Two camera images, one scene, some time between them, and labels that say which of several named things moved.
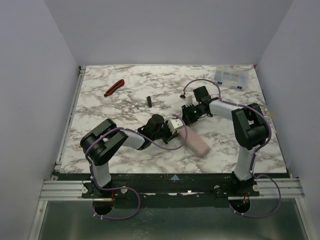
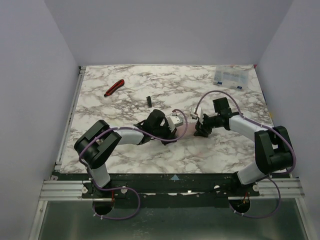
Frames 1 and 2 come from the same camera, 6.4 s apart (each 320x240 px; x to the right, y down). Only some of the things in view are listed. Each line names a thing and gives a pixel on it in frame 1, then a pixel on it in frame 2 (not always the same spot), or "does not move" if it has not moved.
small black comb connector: x=149 y=101 does not move
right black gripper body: x=186 y=114 → x=203 y=125
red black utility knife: x=114 y=87 does not move
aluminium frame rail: x=55 y=188 does not move
